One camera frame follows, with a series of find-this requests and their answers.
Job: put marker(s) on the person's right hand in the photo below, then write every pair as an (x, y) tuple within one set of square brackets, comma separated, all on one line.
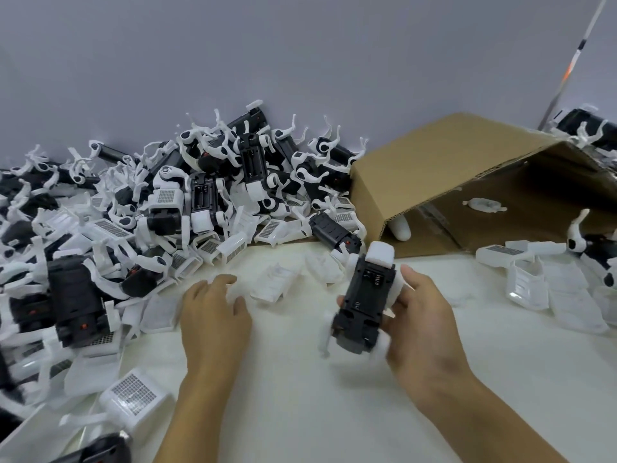
[(424, 342)]

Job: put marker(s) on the person's left hand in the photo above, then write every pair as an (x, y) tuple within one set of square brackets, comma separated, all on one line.
[(214, 327)]

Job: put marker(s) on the person's right thumb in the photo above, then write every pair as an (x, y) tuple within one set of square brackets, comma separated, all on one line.
[(417, 284)]

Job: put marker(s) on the person's left thumb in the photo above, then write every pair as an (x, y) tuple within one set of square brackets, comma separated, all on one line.
[(242, 311)]

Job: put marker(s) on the person's left forearm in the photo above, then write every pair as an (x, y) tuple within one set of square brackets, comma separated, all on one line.
[(202, 419)]

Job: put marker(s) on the person's right forearm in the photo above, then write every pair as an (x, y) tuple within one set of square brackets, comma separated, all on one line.
[(482, 424)]

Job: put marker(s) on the white oval plastic piece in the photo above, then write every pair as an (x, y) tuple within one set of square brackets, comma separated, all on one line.
[(400, 229)]

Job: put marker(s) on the small white plastic part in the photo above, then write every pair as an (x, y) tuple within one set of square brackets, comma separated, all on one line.
[(483, 205)]

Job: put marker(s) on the brown cardboard box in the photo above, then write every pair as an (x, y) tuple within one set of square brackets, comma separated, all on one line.
[(434, 178)]

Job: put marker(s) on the pile of toy robot dogs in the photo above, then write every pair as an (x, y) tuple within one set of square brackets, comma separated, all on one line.
[(193, 187)]

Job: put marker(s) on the heap of white plastic shells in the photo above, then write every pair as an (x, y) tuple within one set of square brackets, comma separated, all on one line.
[(111, 231)]

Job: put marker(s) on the white striped pole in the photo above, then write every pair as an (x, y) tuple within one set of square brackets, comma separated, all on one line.
[(571, 62)]

